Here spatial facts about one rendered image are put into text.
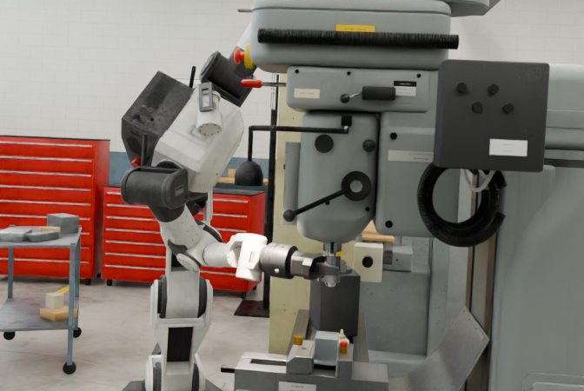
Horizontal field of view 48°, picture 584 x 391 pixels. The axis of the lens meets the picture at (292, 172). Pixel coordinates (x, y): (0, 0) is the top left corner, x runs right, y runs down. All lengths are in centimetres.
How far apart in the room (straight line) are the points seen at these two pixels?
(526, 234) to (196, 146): 88
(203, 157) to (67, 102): 987
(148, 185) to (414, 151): 70
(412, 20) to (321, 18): 21
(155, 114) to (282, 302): 184
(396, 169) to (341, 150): 14
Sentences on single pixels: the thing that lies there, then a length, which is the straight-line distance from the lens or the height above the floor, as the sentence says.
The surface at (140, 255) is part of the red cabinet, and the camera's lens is 665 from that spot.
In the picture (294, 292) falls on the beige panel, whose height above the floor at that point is 76.
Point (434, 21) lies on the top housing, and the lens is 156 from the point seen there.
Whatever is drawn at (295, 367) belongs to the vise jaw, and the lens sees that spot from 153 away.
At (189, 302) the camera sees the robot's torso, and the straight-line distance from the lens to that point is 220.
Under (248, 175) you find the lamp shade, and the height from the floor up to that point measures 146.
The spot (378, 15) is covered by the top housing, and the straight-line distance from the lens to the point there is 155.
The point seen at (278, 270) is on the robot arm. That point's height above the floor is 122.
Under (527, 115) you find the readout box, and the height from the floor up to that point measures 162.
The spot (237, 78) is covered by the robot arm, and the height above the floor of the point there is 173.
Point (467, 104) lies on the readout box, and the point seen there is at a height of 164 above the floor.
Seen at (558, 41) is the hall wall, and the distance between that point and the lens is 1126.
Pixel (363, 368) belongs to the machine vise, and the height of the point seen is 103.
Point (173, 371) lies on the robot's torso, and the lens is 236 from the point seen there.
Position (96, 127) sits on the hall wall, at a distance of 1143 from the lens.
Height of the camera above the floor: 156
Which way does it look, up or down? 3 degrees down
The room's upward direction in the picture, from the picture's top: 3 degrees clockwise
